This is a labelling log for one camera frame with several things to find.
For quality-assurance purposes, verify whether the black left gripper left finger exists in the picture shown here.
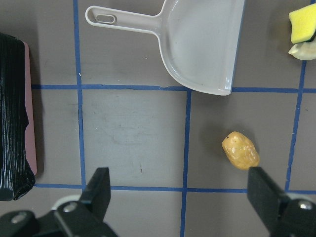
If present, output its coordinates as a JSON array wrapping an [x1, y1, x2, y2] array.
[[54, 167, 111, 237]]

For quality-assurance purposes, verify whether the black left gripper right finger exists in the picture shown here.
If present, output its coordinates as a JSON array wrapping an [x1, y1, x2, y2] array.
[[247, 167, 316, 237]]

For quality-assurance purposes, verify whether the beige plastic dustpan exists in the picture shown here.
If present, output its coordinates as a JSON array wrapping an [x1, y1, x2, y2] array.
[[85, 0, 245, 96]]

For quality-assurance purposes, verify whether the bin with black bag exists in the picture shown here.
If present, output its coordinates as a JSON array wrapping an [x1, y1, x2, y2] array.
[[0, 34, 35, 201]]

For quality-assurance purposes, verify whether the yellow potato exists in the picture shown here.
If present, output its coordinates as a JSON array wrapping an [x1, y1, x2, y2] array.
[[222, 131, 260, 170]]

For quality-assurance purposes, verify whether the yellow sponge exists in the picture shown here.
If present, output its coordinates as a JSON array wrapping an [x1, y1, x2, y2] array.
[[289, 3, 316, 44]]

